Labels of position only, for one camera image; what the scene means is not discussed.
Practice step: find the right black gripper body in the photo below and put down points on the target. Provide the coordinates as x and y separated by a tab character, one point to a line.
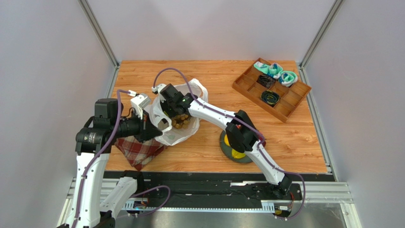
170	105

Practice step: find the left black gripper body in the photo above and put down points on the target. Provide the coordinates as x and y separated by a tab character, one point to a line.
142	136

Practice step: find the brown fake longan bunch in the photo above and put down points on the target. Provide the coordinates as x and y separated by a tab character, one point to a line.
181	121

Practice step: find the white plastic bag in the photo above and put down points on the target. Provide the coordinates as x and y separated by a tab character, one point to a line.
174	130

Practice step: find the yellow fake pear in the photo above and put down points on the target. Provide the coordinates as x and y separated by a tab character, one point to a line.
226	141

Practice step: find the yellow fake starfruit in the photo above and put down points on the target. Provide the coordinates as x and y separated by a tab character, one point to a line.
237	155

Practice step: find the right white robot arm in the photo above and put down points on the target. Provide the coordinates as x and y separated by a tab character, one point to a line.
242	135

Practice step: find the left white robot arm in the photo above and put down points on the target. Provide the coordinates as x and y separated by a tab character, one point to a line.
93	147

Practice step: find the red plaid cloth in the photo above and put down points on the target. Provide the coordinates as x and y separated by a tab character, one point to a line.
139	154

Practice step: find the blue ceramic plate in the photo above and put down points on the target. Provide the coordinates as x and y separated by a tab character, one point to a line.
227	151

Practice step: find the black sock roll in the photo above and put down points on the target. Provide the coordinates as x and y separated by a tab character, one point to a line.
266	81

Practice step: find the teal white sock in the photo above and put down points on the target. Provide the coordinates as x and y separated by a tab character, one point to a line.
273	70

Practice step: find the blue white sock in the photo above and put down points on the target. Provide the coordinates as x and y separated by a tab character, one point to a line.
287	78

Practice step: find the wooden compartment tray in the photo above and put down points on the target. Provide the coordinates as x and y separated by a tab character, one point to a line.
290	97

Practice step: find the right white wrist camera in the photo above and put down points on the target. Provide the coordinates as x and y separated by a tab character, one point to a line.
157	91

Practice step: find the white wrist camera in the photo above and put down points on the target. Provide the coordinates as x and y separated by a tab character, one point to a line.
157	91
139	102

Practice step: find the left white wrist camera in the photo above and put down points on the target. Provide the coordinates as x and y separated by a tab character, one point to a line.
139	102

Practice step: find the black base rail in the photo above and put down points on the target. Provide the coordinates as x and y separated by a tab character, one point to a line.
209	190

